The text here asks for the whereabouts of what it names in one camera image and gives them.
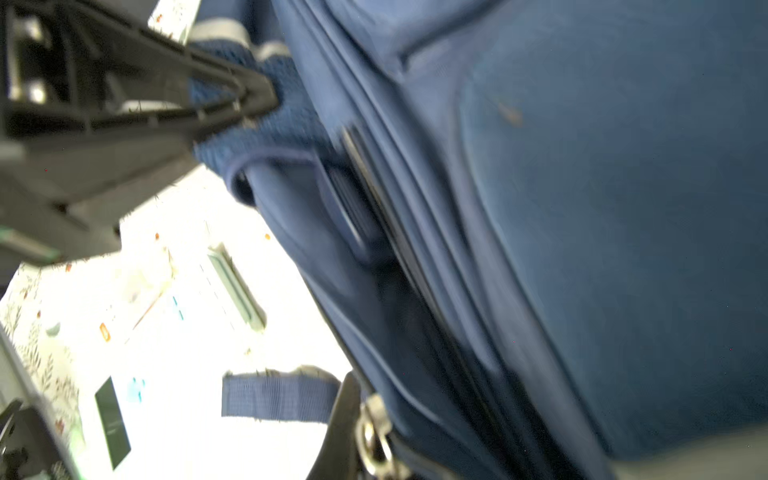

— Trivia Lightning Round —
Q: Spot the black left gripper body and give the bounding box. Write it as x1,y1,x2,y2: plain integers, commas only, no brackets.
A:
1,1,278,267

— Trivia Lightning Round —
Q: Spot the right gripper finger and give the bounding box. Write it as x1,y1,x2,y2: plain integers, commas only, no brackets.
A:
306,373,362,480

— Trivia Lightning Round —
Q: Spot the navy blue student backpack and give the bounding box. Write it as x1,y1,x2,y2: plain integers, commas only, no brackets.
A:
189,1,767,479

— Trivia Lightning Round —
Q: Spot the floral table mat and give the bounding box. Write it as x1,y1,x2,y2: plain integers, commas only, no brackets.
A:
1,1,348,479

